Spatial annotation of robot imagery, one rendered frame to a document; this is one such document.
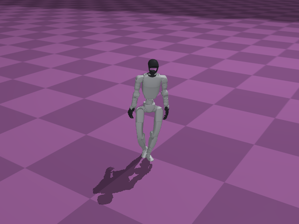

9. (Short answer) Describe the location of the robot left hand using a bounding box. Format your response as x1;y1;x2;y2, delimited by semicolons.
163;106;169;119

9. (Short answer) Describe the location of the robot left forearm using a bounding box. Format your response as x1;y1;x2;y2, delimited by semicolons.
163;95;169;109

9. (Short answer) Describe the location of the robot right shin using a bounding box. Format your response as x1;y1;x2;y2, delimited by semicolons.
137;138;146;151

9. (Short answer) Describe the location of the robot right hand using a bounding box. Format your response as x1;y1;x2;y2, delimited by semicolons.
128;108;135;118

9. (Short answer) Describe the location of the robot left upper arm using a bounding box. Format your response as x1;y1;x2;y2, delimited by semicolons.
160;75;168;97

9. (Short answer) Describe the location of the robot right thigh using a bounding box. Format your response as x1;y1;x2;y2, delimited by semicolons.
135;106;145;140

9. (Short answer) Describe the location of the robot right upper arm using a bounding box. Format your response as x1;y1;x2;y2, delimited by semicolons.
134;75;144;98

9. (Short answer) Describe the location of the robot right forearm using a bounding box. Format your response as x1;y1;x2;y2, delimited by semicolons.
130;93;138;110

